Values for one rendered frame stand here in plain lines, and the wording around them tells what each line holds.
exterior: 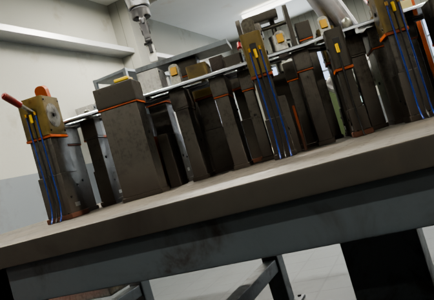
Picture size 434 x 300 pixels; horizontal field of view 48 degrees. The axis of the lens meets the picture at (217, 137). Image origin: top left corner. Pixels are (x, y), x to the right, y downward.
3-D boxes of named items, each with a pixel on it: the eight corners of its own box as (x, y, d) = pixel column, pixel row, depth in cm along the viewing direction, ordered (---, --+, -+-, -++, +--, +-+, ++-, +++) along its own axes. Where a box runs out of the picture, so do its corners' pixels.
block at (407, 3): (433, 111, 151) (399, 1, 153) (431, 112, 155) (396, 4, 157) (445, 108, 151) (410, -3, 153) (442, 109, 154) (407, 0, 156)
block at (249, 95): (262, 162, 148) (236, 71, 149) (264, 160, 155) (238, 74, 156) (275, 158, 147) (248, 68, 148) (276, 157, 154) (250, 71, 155)
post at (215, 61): (239, 166, 170) (208, 58, 172) (241, 166, 175) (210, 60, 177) (253, 162, 169) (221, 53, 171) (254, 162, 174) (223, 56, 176)
